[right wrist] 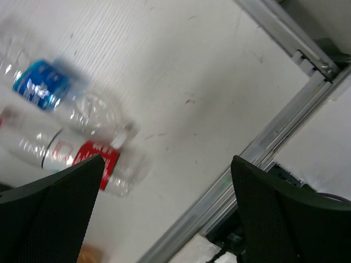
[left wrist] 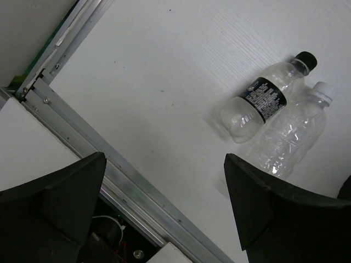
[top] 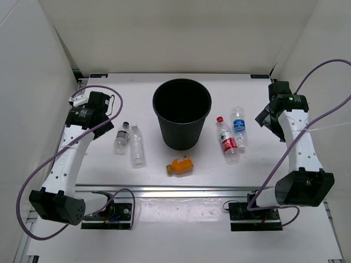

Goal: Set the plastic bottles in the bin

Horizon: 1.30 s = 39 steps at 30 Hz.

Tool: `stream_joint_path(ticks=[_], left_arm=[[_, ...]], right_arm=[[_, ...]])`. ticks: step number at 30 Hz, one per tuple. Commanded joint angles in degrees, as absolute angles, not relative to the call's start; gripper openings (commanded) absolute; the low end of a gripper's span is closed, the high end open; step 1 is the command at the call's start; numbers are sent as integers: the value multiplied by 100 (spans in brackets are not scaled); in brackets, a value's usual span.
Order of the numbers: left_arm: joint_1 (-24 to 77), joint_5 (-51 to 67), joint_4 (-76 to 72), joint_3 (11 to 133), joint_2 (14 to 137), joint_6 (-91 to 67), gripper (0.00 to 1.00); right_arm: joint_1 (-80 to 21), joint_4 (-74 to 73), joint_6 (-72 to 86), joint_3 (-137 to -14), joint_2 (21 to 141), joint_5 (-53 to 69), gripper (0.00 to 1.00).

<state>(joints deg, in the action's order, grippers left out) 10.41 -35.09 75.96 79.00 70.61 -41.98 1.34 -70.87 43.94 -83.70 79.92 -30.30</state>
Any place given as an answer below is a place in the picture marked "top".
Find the black label clear bottle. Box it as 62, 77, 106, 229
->
114, 122, 130, 155

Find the blue label water bottle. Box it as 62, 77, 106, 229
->
230, 107, 247, 152

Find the red label water bottle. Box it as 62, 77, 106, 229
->
217, 116, 239, 164

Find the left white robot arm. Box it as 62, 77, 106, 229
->
29, 92, 114, 225

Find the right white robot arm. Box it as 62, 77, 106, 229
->
246, 81, 335, 219

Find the black plastic waste bin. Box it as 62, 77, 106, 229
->
152, 78, 212, 151

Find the clear bottle white cap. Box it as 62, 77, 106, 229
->
129, 123, 146, 168

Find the orange juice bottle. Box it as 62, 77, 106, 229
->
166, 154, 194, 174

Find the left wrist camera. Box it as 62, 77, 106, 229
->
69, 89, 88, 107

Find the aluminium front rail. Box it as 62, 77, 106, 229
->
76, 184, 256, 198

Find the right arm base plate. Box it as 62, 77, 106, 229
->
222, 200, 282, 232

